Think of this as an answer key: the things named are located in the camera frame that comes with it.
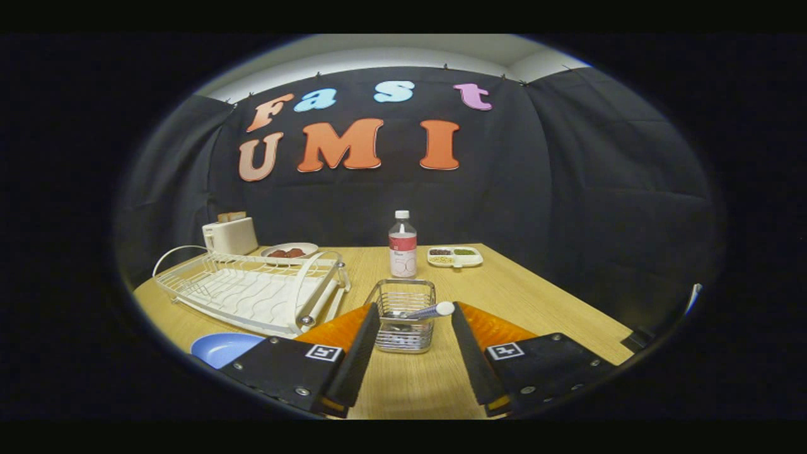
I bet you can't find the white wire dish rack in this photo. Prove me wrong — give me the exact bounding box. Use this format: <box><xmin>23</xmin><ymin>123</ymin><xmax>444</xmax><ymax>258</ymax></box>
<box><xmin>153</xmin><ymin>245</ymin><xmax>351</xmax><ymax>339</ymax></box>

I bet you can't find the metal spoon with blue handle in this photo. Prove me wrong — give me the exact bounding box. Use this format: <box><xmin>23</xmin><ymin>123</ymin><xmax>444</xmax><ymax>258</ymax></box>
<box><xmin>386</xmin><ymin>301</ymin><xmax>455</xmax><ymax>320</ymax></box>

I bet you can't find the metal wire basket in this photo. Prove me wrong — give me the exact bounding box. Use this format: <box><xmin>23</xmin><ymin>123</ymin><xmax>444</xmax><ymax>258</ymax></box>
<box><xmin>364</xmin><ymin>279</ymin><xmax>437</xmax><ymax>354</ymax></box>

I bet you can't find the white toaster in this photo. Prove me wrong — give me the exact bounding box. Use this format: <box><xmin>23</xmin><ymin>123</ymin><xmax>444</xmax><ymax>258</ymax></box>
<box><xmin>202</xmin><ymin>217</ymin><xmax>259</xmax><ymax>255</ymax></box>

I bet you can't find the blue plate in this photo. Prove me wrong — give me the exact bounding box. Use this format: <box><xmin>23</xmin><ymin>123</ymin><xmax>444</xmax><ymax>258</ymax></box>
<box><xmin>190</xmin><ymin>333</ymin><xmax>265</xmax><ymax>370</ymax></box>

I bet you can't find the black backdrop cloth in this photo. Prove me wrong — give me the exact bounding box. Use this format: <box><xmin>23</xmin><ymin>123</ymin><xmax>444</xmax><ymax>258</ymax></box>
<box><xmin>117</xmin><ymin>66</ymin><xmax>719</xmax><ymax>335</ymax></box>

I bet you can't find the clear bottle with red label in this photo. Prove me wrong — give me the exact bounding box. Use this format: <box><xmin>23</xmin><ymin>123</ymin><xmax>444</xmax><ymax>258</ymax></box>
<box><xmin>388</xmin><ymin>210</ymin><xmax>418</xmax><ymax>279</ymax></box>

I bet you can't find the white divided tray with beans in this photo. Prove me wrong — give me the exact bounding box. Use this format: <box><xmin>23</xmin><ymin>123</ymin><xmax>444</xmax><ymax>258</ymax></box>
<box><xmin>427</xmin><ymin>246</ymin><xmax>484</xmax><ymax>269</ymax></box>

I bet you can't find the beige round plate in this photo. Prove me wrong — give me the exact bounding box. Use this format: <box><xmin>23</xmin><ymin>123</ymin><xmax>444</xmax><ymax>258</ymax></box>
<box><xmin>260</xmin><ymin>242</ymin><xmax>320</xmax><ymax>259</ymax></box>

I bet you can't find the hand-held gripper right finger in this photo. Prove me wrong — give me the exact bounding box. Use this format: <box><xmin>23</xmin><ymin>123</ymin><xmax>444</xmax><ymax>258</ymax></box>
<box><xmin>451</xmin><ymin>301</ymin><xmax>622</xmax><ymax>418</ymax></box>

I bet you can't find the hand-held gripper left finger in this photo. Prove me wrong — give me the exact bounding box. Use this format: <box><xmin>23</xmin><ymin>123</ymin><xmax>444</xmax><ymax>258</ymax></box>
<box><xmin>218</xmin><ymin>303</ymin><xmax>381</xmax><ymax>418</ymax></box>

